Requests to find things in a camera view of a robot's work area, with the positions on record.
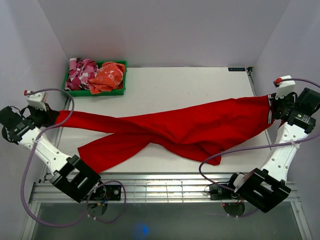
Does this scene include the red trousers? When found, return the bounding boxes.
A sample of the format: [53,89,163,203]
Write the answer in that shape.
[55,95,274,173]

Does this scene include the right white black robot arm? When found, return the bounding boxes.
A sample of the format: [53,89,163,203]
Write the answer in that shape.
[225,88,320,213]

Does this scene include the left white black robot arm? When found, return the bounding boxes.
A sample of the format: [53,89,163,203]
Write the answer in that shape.
[0,104,106,203]

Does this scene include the green plastic tray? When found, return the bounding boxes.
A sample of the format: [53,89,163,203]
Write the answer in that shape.
[62,60,127,97]

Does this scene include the pink patterned garment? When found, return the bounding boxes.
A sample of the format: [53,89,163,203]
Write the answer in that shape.
[64,57,99,91]

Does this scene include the orange crumpled garment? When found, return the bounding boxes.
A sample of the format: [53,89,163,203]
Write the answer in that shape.
[88,61,126,95]

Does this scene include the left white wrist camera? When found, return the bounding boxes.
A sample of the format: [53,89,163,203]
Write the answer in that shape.
[24,90,48,112]

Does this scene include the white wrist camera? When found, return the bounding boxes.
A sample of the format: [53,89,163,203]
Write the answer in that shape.
[24,90,48,112]
[273,75,296,100]

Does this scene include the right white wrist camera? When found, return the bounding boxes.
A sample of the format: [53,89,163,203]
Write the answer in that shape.
[273,75,296,100]

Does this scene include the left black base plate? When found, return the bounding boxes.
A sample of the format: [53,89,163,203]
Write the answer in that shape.
[89,184,122,202]

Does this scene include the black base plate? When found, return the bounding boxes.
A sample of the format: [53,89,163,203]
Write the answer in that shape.
[89,184,122,202]
[208,183,240,200]

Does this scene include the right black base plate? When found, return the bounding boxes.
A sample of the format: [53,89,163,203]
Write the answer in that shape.
[208,183,240,200]

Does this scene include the aluminium frame rail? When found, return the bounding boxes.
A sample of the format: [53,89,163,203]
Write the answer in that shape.
[30,172,300,204]

